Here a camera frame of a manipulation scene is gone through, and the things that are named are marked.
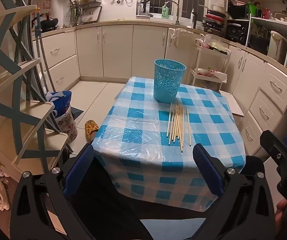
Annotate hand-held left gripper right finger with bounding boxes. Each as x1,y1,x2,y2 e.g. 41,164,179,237
192,143,277,240

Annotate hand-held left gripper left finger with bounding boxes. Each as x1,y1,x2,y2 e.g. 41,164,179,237
10,143,95,240

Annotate bundle of wooden chopsticks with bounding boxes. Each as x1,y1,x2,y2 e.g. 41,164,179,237
167,102,192,153

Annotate blue perforated plastic basket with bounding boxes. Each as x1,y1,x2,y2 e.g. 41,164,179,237
153,59,186,103

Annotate person's right hand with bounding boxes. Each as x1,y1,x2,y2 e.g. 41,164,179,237
275,199,287,231

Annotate yellow patterned slipper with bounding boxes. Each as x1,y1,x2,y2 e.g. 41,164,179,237
85,120,100,138

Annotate floral waste bin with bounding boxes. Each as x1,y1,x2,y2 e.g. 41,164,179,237
55,105,78,143

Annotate person's dark trousers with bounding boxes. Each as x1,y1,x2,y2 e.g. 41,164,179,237
66,142,265,240

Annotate dark floor mat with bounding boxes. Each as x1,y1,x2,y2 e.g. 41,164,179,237
69,107,84,124

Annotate white wooden stool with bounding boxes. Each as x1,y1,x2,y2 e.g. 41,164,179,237
218,91,245,117

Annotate blue shopping bag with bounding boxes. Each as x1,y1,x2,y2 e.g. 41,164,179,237
46,91,73,118

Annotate blue white checked tablecloth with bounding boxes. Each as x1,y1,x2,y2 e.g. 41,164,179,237
91,76,246,212

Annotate red and white plastic bag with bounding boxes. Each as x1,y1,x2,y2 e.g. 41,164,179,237
196,67,227,83

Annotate white electric thermos pot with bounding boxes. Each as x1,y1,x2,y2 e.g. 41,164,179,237
267,31,287,63

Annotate black toaster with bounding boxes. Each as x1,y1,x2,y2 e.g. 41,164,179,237
248,34,269,55

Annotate white rolling cart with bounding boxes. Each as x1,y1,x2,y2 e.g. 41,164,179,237
190,39,231,90

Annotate cream and grey shelf rack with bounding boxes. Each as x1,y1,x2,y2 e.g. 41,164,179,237
0,0,70,180

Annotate white metal storage rack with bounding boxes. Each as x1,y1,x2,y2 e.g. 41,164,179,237
246,12,287,67

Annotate cream kitchen base cabinets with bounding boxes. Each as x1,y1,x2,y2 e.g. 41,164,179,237
32,24,287,158

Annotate black countertop oven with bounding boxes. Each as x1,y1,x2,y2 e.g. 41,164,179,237
226,19,252,47

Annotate bagged food on tray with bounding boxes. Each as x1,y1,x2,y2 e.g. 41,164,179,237
201,34,230,54

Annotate hanging clear plastic bag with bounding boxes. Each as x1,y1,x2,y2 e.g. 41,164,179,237
170,28,186,47

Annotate green plastic container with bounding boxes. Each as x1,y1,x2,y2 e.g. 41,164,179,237
248,2,259,18

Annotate black microwave oven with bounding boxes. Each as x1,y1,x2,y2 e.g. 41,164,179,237
227,0,251,19

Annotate stack of pans and lids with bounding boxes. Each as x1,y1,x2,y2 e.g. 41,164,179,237
202,5,227,37

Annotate black wok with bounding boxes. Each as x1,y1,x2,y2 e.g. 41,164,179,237
40,17,59,32

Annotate black pump bottle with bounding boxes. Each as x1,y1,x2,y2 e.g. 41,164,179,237
193,11,201,29

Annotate black utensil and spice rack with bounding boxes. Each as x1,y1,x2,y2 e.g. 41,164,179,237
67,0,103,27

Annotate chrome kitchen faucet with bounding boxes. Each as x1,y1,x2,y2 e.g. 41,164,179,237
165,1,181,25

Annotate metal sliding door frame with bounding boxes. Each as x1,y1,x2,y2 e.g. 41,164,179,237
24,0,64,135

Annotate black wire sill basket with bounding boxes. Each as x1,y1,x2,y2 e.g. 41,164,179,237
137,0,154,17

